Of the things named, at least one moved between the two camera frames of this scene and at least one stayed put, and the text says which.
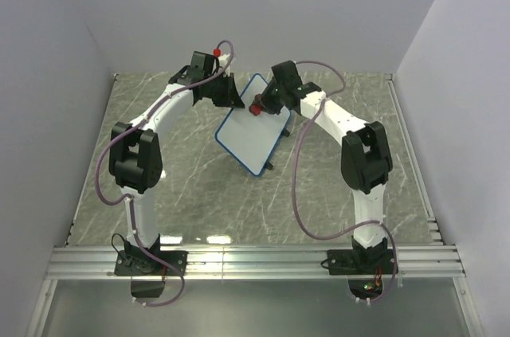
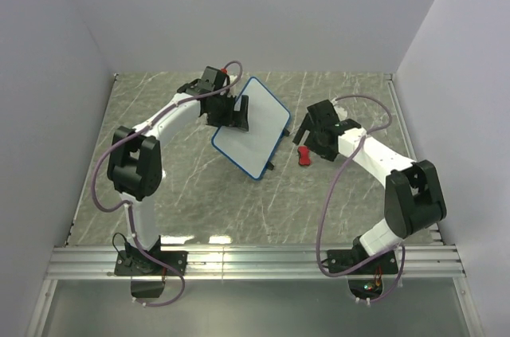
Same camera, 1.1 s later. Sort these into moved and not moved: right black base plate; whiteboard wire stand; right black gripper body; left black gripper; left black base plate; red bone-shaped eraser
Moved: red bone-shaped eraser; left black gripper; right black gripper body
Not moved: whiteboard wire stand; right black base plate; left black base plate
